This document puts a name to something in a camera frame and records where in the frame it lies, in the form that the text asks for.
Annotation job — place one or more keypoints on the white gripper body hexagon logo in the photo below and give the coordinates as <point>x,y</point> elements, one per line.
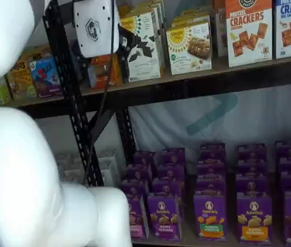
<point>93,28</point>

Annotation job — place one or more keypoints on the purple Annie's box pink label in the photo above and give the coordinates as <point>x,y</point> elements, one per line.
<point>133,189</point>
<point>138,173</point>
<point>144,159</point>
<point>136,216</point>

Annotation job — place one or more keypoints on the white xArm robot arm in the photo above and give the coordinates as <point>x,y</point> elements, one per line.
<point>19,167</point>

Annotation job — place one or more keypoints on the orange graham cracker box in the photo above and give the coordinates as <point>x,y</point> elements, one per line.
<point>104,72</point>

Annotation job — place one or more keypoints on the white Simple Mills cracker box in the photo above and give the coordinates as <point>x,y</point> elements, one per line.
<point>145,69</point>
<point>140,7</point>

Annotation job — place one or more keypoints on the blue Zbar chocolate chip box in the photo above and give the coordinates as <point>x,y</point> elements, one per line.
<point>46,77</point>

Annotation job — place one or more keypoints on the yellow snack box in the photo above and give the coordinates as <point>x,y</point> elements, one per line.
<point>21,77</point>

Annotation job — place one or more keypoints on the yellow Simple Mills bar box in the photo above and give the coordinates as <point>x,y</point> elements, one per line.
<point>191,16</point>
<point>189,49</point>

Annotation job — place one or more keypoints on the dark snack box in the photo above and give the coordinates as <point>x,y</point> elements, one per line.
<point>221,33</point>

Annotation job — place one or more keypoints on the white organic pastry box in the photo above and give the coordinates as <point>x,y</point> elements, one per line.
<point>110,159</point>
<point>111,177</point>

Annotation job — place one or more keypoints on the orange pretzel crackers cheddar box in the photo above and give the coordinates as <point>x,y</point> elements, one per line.
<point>249,33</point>

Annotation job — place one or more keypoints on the purple Annie's box green label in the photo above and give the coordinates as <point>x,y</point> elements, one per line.
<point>212,151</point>
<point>211,187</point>
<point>211,165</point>
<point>210,218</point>
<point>211,175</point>

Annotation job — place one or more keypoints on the white backdrop sheet teal mark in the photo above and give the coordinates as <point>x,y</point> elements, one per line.
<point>250,121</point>

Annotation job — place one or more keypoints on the black metal shelf frame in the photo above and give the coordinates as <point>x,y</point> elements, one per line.
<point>44,110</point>
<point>186,95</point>

